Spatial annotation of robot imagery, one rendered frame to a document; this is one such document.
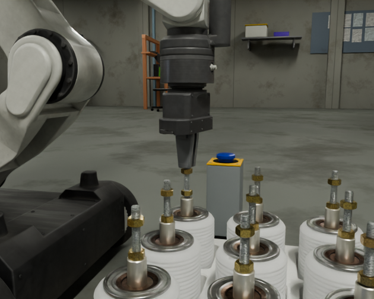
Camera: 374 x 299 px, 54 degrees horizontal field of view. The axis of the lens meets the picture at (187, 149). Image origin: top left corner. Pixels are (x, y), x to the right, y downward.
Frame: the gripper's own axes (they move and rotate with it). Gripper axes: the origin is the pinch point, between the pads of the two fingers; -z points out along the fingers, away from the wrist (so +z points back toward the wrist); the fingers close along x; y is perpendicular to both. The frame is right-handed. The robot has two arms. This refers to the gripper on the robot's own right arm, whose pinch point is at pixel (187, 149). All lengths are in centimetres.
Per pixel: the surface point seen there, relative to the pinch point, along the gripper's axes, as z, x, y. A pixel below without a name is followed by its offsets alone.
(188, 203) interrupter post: -9.1, 0.8, 0.7
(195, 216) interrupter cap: -11.1, 1.3, 2.3
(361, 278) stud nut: -7.6, 18.2, 27.8
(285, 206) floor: -36, -91, -2
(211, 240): -15.2, 0.2, 4.8
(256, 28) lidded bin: 151, -824, -237
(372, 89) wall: 11, -944, 16
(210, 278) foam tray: -18.5, 6.4, 7.3
